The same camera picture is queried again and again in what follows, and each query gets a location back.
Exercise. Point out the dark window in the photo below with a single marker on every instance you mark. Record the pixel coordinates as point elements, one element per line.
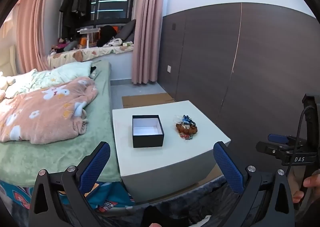
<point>110,0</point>

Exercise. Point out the printed window seat cushion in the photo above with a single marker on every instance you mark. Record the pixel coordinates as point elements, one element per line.
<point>100,53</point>

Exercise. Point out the black bag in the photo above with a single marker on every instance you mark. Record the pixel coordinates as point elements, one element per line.
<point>106,34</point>

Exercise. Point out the person's right hand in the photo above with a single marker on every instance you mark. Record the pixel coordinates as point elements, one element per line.
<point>311,183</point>

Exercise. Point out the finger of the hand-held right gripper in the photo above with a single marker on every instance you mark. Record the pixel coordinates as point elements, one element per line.
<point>277,138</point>
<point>266,149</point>

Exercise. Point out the beige headboard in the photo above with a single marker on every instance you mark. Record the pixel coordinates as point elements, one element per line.
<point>8,59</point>

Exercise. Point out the blue printed bedding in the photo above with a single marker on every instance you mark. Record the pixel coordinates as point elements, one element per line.
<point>110,197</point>

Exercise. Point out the plush toys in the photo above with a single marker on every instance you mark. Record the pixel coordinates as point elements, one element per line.
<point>62,45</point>

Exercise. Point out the white wall socket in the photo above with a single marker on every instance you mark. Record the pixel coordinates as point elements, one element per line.
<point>169,69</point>

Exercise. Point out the dark fuzzy rug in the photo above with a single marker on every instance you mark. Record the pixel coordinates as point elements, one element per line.
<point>200,204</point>

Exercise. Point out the white butterfly hair clip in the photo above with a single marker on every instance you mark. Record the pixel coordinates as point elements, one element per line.
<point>178,119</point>

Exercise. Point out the grey pillow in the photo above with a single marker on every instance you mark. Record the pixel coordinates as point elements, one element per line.
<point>127,29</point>

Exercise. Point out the light green quilt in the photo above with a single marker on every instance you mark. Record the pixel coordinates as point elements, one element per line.
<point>67,69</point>

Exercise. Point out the cream plush toy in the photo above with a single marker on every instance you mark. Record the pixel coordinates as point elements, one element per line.
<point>6,83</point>

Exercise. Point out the pink flower-print blanket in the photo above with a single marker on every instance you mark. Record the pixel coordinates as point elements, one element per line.
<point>45,117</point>

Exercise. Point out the black jewelry box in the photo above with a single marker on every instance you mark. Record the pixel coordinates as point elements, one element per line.
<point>147,142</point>

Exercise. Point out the hanging dark clothes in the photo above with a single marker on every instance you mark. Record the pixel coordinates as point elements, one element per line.
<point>75,0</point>

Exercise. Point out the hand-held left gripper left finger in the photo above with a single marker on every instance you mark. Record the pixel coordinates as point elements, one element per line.
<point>97,164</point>

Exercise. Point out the pink curtain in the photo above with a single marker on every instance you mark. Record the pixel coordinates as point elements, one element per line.
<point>32,29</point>
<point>147,29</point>

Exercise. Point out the white low table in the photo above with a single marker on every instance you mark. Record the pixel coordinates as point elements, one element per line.
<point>140,164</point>

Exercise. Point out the green bed sheet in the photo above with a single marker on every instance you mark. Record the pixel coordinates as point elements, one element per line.
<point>100,117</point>

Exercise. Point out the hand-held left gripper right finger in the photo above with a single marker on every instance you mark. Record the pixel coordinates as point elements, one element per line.
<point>228,167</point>

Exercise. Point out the white desk lamp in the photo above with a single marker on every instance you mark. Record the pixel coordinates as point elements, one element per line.
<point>87,31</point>

